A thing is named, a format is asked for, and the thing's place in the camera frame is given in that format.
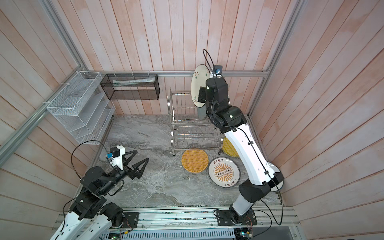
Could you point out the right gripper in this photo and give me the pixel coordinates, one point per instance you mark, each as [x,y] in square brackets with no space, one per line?
[203,96]

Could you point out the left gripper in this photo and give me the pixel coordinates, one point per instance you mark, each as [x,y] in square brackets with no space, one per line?
[137,172]

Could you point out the cream floral plate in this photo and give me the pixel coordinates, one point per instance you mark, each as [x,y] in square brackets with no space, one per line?
[200,75]

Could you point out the stainless steel dish rack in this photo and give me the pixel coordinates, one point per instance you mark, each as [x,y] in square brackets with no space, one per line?
[188,131]

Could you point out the yellow woven pattern plate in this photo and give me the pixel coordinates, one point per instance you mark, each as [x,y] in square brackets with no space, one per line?
[229,149]

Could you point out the orange woven pattern plate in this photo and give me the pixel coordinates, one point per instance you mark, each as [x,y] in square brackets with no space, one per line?
[195,161]

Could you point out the large teal plate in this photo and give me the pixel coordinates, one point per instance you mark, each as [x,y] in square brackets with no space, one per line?
[202,115]

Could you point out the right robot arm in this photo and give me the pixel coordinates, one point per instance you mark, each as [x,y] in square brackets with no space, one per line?
[263,177]

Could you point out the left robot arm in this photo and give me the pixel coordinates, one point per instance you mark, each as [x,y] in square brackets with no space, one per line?
[90,215]

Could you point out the large orange sunburst plate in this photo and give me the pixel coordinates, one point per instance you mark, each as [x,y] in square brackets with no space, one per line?
[224,172]

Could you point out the white plate black cloud motif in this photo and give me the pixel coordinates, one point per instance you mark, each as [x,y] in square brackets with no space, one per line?
[277,182]

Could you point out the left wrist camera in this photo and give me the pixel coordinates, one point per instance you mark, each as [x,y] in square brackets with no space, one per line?
[115,157]

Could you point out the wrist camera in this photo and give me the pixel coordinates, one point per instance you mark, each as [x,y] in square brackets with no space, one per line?
[115,157]
[217,71]

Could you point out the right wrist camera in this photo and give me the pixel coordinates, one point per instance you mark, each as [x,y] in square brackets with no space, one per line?
[217,71]

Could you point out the aluminium frame rail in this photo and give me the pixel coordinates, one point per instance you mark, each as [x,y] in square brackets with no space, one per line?
[190,73]

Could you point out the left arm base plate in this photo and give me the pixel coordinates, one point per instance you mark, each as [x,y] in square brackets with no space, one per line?
[130,220]

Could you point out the white wire mesh shelf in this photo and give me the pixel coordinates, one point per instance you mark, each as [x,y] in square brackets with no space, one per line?
[83,110]

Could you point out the black wire mesh basket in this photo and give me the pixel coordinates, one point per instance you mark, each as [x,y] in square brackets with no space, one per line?
[131,87]

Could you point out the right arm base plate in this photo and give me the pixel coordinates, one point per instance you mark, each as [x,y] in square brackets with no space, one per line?
[231,218]

